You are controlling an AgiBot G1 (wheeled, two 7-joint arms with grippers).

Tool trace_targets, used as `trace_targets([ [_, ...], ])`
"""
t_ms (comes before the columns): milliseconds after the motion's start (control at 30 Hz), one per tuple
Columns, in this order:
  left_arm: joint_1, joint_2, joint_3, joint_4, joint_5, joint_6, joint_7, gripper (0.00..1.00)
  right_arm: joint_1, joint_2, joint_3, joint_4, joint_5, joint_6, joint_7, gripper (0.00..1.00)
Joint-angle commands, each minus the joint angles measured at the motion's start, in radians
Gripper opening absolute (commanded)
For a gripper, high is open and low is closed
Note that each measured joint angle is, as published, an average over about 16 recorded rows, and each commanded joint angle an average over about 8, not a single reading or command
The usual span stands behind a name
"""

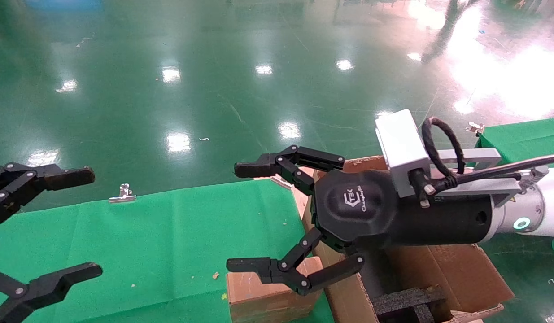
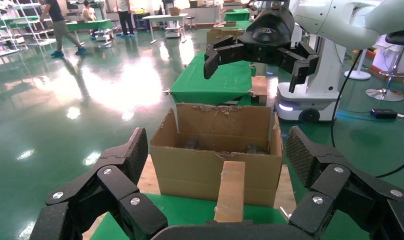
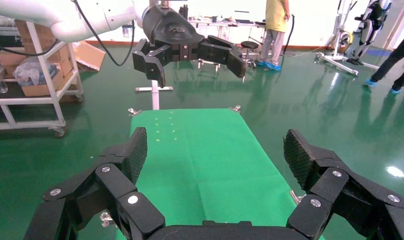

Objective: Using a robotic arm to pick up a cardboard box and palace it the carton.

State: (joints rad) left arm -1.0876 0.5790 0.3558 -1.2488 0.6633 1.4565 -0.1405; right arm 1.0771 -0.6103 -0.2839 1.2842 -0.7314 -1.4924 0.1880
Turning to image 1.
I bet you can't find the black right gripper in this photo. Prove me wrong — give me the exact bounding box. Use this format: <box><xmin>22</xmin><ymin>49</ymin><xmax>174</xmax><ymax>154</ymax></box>
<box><xmin>226</xmin><ymin>144</ymin><xmax>493</xmax><ymax>297</ymax></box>

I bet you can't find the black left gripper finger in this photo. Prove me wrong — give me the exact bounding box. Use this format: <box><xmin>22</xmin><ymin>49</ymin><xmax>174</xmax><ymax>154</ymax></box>
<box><xmin>0</xmin><ymin>262</ymin><xmax>103</xmax><ymax>323</ymax></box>
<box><xmin>0</xmin><ymin>163</ymin><xmax>96</xmax><ymax>225</ymax></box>

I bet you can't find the small taped cardboard box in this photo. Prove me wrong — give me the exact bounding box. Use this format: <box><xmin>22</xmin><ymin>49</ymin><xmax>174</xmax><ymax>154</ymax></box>
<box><xmin>226</xmin><ymin>256</ymin><xmax>324</xmax><ymax>323</ymax></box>

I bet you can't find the large open cardboard carton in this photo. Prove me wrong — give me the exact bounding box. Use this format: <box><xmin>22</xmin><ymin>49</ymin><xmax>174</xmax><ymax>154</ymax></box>
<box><xmin>301</xmin><ymin>156</ymin><xmax>515</xmax><ymax>323</ymax></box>

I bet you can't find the large green table cloth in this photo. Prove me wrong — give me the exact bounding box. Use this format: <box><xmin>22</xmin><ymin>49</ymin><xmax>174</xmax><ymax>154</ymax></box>
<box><xmin>0</xmin><ymin>179</ymin><xmax>336</xmax><ymax>323</ymax></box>

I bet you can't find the black foam insert block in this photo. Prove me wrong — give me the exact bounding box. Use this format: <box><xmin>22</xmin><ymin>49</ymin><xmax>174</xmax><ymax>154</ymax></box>
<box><xmin>372</xmin><ymin>286</ymin><xmax>452</xmax><ymax>323</ymax></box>

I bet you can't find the green cloth on neighbouring table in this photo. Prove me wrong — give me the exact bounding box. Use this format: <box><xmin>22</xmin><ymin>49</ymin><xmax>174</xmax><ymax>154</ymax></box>
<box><xmin>475</xmin><ymin>118</ymin><xmax>554</xmax><ymax>169</ymax></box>

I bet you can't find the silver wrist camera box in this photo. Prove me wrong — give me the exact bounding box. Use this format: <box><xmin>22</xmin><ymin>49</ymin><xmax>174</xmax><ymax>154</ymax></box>
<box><xmin>375</xmin><ymin>109</ymin><xmax>432</xmax><ymax>198</ymax></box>

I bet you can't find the silver camera mount bracket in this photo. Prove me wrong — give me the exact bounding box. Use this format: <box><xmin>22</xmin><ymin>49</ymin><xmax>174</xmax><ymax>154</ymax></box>
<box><xmin>429</xmin><ymin>148</ymin><xmax>550</xmax><ymax>208</ymax></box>

